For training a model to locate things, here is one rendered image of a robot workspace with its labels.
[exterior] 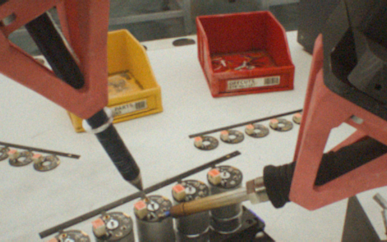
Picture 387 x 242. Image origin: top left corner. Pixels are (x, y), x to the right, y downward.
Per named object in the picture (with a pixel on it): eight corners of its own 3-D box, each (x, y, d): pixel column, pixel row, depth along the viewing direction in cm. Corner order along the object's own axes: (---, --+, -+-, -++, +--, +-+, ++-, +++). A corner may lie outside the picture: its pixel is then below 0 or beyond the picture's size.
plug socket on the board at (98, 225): (110, 231, 28) (109, 223, 28) (96, 237, 28) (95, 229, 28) (105, 223, 29) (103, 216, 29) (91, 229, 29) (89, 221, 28)
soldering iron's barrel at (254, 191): (174, 230, 29) (274, 206, 26) (162, 211, 28) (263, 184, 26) (180, 214, 30) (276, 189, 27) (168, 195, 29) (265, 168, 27)
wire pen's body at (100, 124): (113, 175, 27) (3, 11, 20) (135, 157, 27) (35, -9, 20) (126, 189, 26) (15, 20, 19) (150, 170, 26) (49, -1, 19)
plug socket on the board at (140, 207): (151, 213, 30) (150, 205, 29) (139, 218, 29) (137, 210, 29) (145, 206, 30) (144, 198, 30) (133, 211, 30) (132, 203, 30)
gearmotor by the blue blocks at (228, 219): (248, 232, 35) (249, 177, 32) (221, 246, 34) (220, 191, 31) (228, 214, 37) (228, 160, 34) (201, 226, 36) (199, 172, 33)
